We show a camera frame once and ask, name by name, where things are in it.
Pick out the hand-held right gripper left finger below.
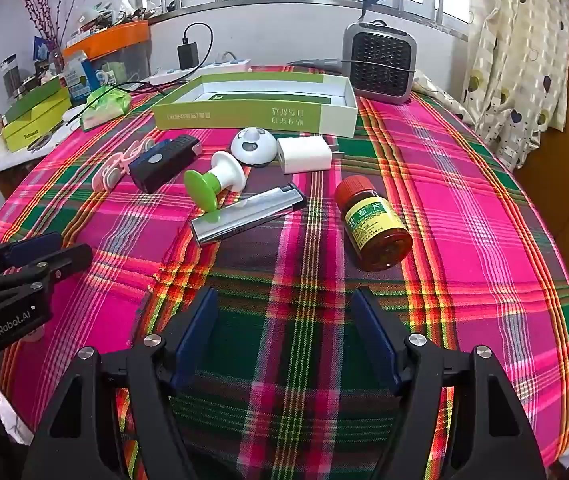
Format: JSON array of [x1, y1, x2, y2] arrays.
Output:
[[23, 286, 220, 480]]

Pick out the black plug-in charger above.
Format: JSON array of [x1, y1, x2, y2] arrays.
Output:
[[177, 42, 200, 68]]

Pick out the green tissue pack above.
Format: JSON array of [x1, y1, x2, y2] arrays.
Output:
[[79, 84, 132, 131]]

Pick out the dark glass jar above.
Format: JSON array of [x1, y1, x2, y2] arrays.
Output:
[[0, 55, 20, 98]]

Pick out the clear bin with orange lid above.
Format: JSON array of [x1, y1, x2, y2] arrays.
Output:
[[62, 21, 151, 81]]

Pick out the green cardboard box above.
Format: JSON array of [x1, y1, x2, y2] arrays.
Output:
[[152, 71, 360, 139]]

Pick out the grey portable fan heater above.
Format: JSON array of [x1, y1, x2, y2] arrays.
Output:
[[341, 20, 417, 106]]

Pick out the pink green plaid blanket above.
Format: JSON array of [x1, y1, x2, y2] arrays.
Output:
[[0, 64, 569, 480]]

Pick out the grey folded umbrella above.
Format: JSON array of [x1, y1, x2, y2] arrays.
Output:
[[287, 57, 345, 69]]

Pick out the white charger adapter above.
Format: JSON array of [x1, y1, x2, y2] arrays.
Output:
[[277, 136, 342, 175]]

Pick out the yellow-green cardboard carton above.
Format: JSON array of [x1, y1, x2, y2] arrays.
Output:
[[2, 97, 72, 153]]

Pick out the cream patterned pillow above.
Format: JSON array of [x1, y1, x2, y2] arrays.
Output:
[[411, 72, 477, 123]]

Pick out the purple flower branches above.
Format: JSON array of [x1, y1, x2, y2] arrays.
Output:
[[17, 0, 65, 61]]

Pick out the pink white cable clip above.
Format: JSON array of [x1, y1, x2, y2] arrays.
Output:
[[109, 135, 158, 173]]

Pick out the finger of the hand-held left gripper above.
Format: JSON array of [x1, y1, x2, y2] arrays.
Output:
[[0, 232, 63, 284], [0, 244, 94, 300]]

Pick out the silver lighter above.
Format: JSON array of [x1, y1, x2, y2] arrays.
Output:
[[190, 185, 309, 248]]

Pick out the grey scissors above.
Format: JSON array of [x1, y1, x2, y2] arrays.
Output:
[[25, 132, 61, 155]]

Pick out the clutter of small items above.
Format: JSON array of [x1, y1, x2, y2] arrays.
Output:
[[64, 0, 165, 36]]

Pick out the cream patterned curtain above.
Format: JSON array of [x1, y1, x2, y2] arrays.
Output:
[[461, 0, 569, 171]]

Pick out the black hook on window rail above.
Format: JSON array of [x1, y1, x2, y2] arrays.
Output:
[[359, 0, 387, 23]]

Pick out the black remote with round button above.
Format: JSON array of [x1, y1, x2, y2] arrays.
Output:
[[128, 135, 201, 194]]

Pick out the white round panda gadget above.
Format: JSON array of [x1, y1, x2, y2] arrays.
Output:
[[229, 127, 279, 167]]

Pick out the black charger cable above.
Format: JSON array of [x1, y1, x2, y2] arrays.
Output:
[[182, 22, 215, 81]]

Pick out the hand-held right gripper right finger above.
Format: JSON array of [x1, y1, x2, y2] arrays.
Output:
[[350, 286, 547, 480]]

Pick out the blue white carton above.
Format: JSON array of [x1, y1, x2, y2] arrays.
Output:
[[62, 52, 95, 101]]

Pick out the green cardboard carton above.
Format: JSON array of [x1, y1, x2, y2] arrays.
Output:
[[4, 77, 70, 123]]

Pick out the green white suction knob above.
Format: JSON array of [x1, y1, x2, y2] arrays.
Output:
[[183, 151, 248, 225]]

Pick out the brown medicine bottle red cap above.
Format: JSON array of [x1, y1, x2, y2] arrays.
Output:
[[334, 175, 411, 272]]

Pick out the white power strip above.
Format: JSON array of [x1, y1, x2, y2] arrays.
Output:
[[137, 57, 252, 86]]

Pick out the white round reel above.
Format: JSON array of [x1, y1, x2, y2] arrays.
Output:
[[92, 162, 128, 192]]

